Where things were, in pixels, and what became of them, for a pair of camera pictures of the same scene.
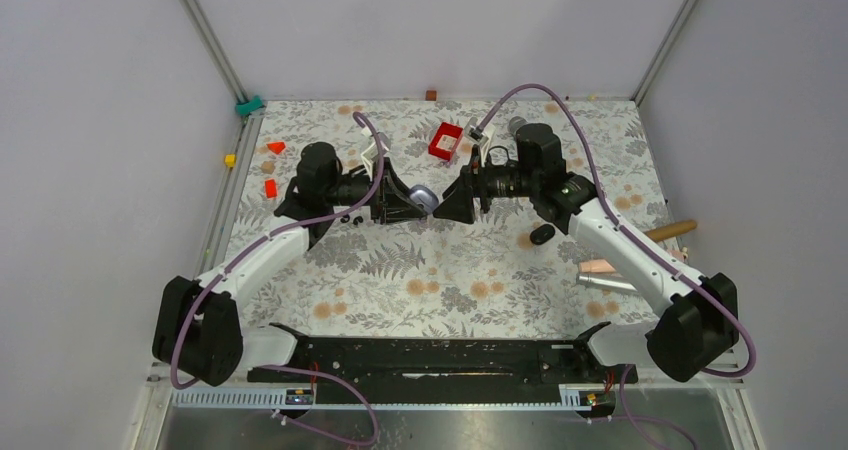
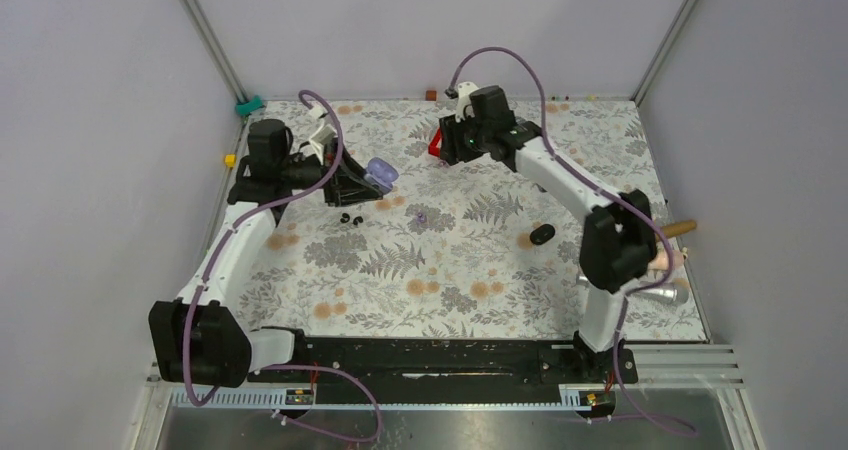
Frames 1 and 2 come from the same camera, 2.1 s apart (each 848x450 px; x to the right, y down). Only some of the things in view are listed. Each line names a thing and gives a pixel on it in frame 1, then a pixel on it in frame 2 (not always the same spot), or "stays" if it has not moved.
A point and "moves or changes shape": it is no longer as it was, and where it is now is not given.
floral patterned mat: [423, 210] stays
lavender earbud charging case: [425, 197] moves or changes shape
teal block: [245, 107] stays
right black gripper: [459, 198] -> [453, 150]
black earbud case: [542, 233] stays
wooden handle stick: [664, 231] stays
